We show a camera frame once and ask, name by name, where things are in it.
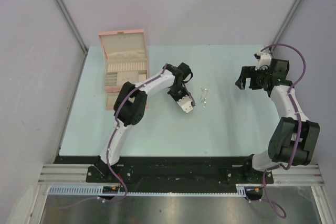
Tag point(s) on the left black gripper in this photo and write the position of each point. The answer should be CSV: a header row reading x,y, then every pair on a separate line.
x,y
177,99

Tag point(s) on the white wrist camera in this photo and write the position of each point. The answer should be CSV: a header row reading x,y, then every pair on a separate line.
x,y
187,103
264,60

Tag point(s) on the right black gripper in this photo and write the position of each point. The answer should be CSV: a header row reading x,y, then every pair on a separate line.
x,y
249,72

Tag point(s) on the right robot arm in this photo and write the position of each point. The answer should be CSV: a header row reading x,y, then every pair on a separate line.
x,y
294,139

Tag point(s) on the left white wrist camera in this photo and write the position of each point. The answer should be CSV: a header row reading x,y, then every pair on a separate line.
x,y
187,103

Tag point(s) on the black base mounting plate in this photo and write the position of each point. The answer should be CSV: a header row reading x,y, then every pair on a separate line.
x,y
180,174

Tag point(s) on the pink jewelry box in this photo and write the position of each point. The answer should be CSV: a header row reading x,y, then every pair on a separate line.
x,y
126,56

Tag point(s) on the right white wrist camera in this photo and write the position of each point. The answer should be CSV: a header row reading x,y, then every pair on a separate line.
x,y
264,60

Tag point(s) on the pink jewelry box drawer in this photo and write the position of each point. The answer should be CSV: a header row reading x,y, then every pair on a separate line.
x,y
111,98

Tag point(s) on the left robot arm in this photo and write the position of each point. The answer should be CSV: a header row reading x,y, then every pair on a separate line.
x,y
130,105

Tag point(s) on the white slotted cable duct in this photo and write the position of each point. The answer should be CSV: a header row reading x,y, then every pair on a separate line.
x,y
101,190

